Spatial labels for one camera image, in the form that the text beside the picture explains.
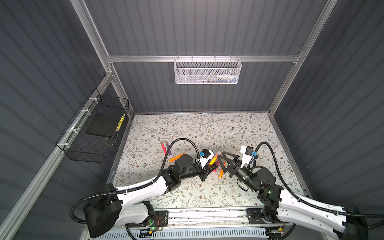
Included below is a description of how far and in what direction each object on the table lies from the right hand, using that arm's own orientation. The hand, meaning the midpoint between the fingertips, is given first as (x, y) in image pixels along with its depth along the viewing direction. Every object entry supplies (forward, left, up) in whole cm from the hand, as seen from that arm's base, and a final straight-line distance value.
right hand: (222, 157), depth 65 cm
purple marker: (+19, +30, -28) cm, 45 cm away
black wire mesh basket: (+4, +64, +4) cm, 65 cm away
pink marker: (+21, +34, -26) cm, 48 cm away
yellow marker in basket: (+20, +52, +1) cm, 55 cm away
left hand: (0, +1, -8) cm, 8 cm away
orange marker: (0, +4, -2) cm, 5 cm away
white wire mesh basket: (+72, +3, 0) cm, 72 cm away
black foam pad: (+17, +57, +4) cm, 60 cm away
